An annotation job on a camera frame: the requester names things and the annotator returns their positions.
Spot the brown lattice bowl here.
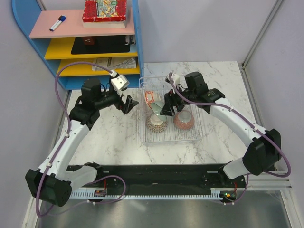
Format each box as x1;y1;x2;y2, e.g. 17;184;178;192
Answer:
146;114;168;133

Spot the white slotted cable duct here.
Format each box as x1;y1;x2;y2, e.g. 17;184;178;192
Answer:
70;188;223;200

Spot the red patterned book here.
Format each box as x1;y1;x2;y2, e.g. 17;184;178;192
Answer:
82;0;128;29

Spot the pale green bowl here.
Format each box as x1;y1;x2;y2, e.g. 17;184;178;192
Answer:
151;101;167;122

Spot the aluminium frame post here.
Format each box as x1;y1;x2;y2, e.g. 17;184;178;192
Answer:
240;0;285;69

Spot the dark red box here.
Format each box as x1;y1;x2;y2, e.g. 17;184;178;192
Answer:
81;37;96;46

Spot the white wire dish rack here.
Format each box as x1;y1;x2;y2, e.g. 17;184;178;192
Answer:
139;76;203;145

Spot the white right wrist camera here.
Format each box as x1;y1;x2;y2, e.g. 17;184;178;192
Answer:
165;72;181;87

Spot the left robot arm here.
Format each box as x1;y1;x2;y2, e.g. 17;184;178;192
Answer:
25;75;138;207

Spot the blue white marker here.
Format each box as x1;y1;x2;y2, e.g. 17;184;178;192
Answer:
49;15;66;31

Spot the grey floral bowl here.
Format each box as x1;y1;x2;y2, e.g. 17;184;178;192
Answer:
173;111;195;130

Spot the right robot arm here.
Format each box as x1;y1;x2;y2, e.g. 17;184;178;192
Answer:
160;72;282;187

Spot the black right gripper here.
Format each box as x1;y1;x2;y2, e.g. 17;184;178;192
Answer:
160;84;196;117

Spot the blue shelf unit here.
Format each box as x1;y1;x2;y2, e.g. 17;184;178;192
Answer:
12;0;144;88

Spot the orange floral bowl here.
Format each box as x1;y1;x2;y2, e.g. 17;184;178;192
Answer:
144;91;161;109

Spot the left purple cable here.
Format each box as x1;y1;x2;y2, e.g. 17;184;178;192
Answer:
35;61;127;218

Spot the folded newspaper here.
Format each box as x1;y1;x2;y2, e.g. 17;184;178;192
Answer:
93;57;137;70

